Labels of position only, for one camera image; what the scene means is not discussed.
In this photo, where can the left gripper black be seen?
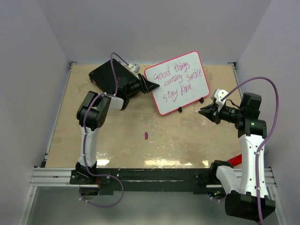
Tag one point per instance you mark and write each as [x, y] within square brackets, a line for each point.
[146, 86]

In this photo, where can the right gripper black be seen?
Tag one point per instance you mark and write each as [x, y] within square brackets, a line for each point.
[209, 113]

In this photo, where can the whiteboard with pink frame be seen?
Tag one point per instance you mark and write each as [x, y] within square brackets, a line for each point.
[181, 81]

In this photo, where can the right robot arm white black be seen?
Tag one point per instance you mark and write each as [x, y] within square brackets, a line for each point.
[247, 197]

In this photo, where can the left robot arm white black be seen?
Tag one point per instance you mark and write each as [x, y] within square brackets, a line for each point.
[93, 111]

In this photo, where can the black hard case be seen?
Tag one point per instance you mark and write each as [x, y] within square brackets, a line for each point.
[107, 75]

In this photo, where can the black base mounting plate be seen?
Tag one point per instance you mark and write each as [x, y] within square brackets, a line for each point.
[197, 181]

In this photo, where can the wire whiteboard stand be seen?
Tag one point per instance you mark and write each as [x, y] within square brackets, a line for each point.
[201, 101]

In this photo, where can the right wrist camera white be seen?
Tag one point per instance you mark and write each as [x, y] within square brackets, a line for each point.
[218, 96]

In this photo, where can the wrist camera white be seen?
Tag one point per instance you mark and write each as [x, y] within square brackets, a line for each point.
[134, 68]
[218, 96]

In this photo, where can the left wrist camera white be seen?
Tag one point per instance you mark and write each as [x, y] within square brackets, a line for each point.
[134, 68]

